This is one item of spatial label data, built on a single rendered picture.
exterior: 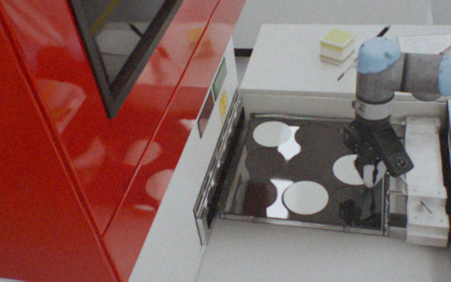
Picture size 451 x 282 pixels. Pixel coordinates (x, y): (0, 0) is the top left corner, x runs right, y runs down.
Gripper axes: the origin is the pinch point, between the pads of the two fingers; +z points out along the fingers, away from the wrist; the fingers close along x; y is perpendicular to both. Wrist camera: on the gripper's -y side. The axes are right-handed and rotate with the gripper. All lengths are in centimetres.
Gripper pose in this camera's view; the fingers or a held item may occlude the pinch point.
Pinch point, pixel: (372, 184)
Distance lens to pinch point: 124.7
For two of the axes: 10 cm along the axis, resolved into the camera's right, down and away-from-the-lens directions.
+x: -9.2, 3.3, -2.0
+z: 1.2, 7.4, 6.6
